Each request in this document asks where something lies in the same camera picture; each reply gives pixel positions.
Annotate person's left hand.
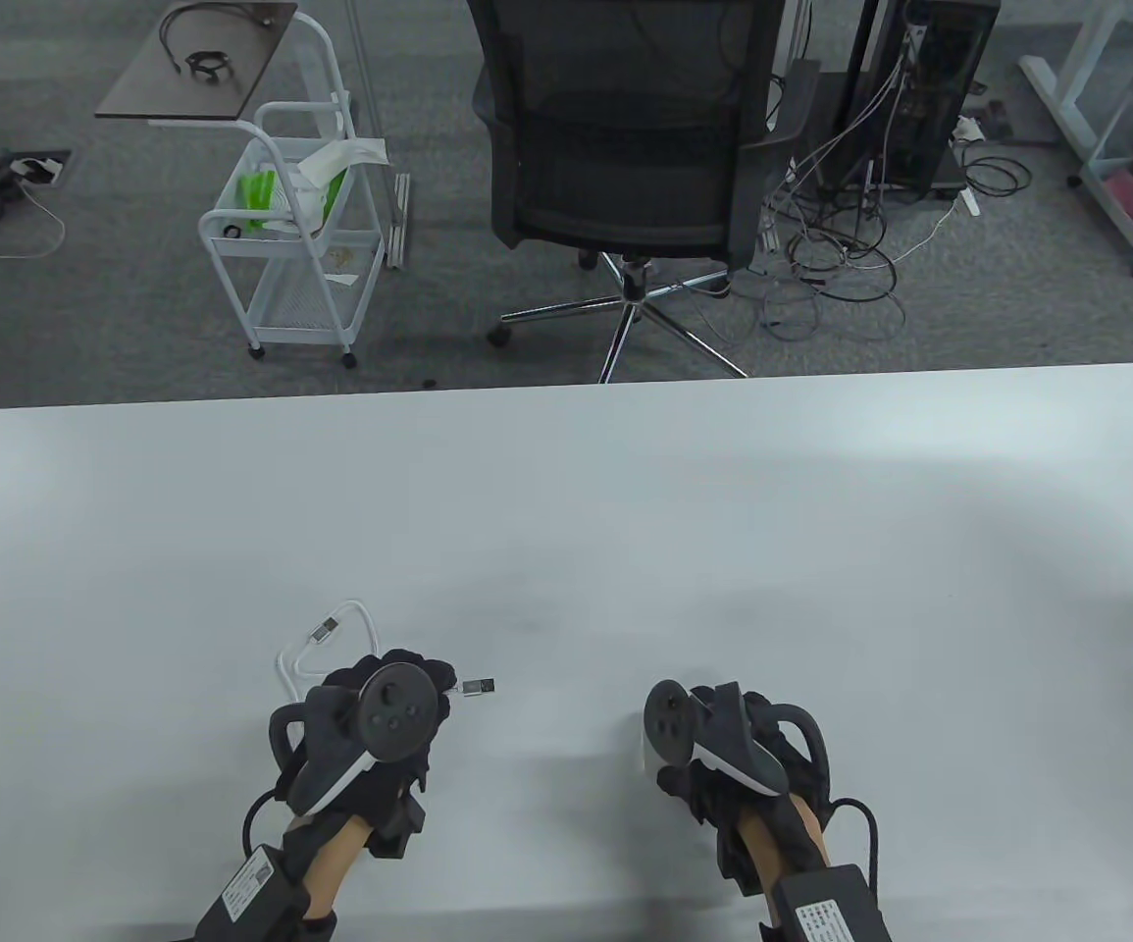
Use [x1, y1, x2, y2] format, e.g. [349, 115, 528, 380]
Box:
[272, 646, 460, 857]

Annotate person's right hand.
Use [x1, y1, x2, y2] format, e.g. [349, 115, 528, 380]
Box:
[656, 684, 838, 896]

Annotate white USB cable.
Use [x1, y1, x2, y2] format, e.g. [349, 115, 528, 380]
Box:
[277, 600, 499, 704]

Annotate person's left forearm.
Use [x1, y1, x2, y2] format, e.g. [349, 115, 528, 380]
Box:
[294, 817, 378, 920]

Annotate person's right forearm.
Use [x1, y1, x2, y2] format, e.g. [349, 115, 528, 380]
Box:
[736, 793, 829, 925]

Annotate dark grey left hand controller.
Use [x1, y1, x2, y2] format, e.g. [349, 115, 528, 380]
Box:
[268, 662, 438, 815]

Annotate dark grey hand controller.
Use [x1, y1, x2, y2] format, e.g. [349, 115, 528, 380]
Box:
[644, 679, 832, 799]
[268, 662, 438, 815]

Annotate dark grey right hand controller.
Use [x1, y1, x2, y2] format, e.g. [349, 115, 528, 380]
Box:
[644, 679, 832, 799]

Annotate black right wrist sensor box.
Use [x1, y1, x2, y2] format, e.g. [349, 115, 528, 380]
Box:
[760, 863, 893, 942]

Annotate black wrist sensor box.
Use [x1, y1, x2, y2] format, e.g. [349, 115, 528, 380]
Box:
[760, 863, 893, 942]
[193, 846, 338, 942]

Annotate black left wrist sensor box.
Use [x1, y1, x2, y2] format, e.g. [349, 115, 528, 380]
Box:
[193, 846, 338, 942]

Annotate white metal utility cart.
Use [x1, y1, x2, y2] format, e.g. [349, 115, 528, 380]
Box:
[197, 10, 392, 370]

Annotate green plastic packet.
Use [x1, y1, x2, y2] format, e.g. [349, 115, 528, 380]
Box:
[235, 169, 279, 236]

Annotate white and green tissue pack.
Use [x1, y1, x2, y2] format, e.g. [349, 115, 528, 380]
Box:
[272, 137, 390, 235]

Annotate black mesh office chair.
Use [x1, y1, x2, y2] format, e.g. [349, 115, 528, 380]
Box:
[465, 0, 822, 384]

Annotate brown board cart top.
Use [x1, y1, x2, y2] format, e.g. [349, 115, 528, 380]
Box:
[95, 0, 300, 124]

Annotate floor socket box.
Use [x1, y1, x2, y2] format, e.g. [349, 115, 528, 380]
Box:
[9, 149, 73, 187]

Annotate black computer tower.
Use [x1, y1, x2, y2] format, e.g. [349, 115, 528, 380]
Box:
[836, 0, 1002, 195]

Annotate black right glove cable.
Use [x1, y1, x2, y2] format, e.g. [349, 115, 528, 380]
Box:
[833, 799, 883, 896]

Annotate black glove cable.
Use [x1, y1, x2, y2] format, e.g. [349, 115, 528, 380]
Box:
[238, 788, 284, 866]
[833, 799, 883, 896]

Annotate black left glove cable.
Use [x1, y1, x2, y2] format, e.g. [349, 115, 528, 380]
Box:
[238, 788, 284, 866]

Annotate tangle of floor cables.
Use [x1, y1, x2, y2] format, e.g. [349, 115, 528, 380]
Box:
[752, 20, 1036, 344]

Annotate white floor cable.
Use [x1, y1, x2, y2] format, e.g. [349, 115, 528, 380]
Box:
[0, 175, 68, 278]

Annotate thin black cable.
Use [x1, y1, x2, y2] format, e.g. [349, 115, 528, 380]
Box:
[158, 0, 275, 75]

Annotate white wire shelf trolley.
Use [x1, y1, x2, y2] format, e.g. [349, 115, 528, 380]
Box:
[1066, 0, 1133, 283]

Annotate white desk frame leg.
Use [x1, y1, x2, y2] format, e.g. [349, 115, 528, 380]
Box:
[1017, 0, 1133, 158]

